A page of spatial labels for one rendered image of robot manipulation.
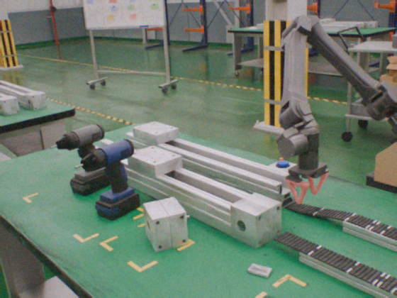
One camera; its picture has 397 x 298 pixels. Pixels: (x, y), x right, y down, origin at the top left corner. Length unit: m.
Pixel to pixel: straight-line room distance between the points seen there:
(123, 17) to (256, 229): 6.16
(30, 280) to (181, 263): 1.14
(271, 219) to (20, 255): 1.23
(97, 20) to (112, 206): 6.22
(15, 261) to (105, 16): 5.65
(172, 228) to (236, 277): 0.21
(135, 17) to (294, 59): 5.70
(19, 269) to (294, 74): 1.41
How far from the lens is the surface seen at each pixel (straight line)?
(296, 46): 1.43
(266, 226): 1.16
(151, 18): 6.81
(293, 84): 1.30
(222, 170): 1.44
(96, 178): 1.55
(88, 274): 1.13
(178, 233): 1.16
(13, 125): 2.67
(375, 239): 1.21
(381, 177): 1.56
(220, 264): 1.10
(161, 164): 1.39
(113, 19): 7.21
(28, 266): 2.11
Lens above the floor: 1.40
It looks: 20 degrees down
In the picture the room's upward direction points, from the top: 4 degrees counter-clockwise
